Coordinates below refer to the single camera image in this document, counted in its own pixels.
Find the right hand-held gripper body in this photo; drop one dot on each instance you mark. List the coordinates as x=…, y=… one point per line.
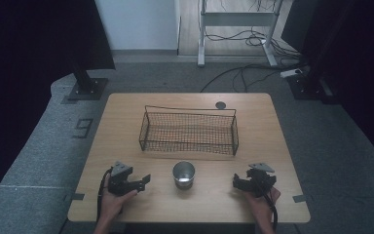
x=260, y=182

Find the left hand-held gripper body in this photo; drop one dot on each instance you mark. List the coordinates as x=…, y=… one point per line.
x=119, y=183

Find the person's left hand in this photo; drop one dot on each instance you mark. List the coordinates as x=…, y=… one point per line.
x=112, y=204

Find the person's right hand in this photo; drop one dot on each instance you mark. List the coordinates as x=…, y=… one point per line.
x=261, y=206

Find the shiny metal cup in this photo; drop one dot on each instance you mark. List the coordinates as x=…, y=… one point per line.
x=183, y=175

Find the dark tape strip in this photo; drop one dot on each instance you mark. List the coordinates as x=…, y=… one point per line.
x=299, y=198
x=77, y=196

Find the round dark table grommet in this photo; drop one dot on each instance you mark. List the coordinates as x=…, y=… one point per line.
x=220, y=105

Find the white power strip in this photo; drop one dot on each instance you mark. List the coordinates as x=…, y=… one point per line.
x=290, y=72

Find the black curtain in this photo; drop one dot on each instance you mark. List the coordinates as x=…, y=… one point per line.
x=29, y=48
x=354, y=48

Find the black stand with base plate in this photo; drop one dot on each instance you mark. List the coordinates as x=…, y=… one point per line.
x=308, y=86
x=87, y=87

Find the white metal desk frame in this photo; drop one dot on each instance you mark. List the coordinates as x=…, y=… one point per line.
x=237, y=19

